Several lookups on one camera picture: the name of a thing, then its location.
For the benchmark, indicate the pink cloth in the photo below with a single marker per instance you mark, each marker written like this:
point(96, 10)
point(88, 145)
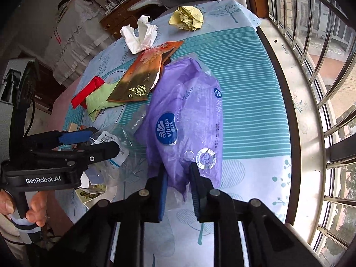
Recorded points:
point(66, 103)

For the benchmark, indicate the green paper sheet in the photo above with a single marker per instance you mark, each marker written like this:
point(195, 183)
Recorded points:
point(103, 97)

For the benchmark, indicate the dark wooden cabinet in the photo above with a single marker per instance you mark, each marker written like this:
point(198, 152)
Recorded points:
point(47, 83)

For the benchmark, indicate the window sill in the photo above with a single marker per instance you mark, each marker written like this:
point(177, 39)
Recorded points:
point(300, 116)

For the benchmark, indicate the white crumpled tissue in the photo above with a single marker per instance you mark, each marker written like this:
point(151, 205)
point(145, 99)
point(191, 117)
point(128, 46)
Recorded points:
point(144, 33)

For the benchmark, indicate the red plastic wrapper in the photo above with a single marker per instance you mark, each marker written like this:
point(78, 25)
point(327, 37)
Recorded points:
point(86, 91)

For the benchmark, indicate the printed small carton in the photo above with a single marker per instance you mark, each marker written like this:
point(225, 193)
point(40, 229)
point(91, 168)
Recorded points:
point(91, 193)

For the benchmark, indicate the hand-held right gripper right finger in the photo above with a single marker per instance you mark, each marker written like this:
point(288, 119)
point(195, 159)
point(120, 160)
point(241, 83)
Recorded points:
point(196, 197)

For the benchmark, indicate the brown wooden cabinet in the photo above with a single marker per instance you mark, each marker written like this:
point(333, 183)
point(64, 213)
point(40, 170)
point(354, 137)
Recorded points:
point(119, 19)

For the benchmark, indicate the metal window railing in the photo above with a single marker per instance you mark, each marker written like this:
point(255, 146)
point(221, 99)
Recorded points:
point(331, 44)

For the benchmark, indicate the white lace cloth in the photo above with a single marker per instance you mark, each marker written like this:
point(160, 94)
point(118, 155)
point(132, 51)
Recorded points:
point(72, 41)

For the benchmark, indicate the tree print tablecloth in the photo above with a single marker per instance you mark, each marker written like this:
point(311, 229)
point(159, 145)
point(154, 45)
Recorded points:
point(250, 89)

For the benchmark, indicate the person's left forearm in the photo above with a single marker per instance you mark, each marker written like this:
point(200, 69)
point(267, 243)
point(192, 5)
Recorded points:
point(11, 233)

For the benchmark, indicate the purple tissue pack wrapper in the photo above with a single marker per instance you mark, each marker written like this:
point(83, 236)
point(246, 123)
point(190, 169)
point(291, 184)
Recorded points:
point(189, 103)

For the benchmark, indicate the orange foil snack wrapper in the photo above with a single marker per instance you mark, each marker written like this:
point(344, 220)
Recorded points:
point(139, 75)

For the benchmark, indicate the clear plastic bag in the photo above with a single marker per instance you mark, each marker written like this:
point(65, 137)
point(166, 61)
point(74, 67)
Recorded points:
point(130, 150)

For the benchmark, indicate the person's left hand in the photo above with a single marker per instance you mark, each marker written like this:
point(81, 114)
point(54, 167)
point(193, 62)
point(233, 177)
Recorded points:
point(37, 208)

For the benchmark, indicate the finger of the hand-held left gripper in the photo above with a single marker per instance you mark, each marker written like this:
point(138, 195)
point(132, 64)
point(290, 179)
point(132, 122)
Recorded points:
point(75, 136)
point(100, 151)

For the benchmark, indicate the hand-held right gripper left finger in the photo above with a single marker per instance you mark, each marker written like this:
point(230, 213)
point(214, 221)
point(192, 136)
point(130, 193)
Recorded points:
point(164, 197)

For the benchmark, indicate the yellow crumpled paper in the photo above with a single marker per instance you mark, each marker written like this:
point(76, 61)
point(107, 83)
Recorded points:
point(186, 16)

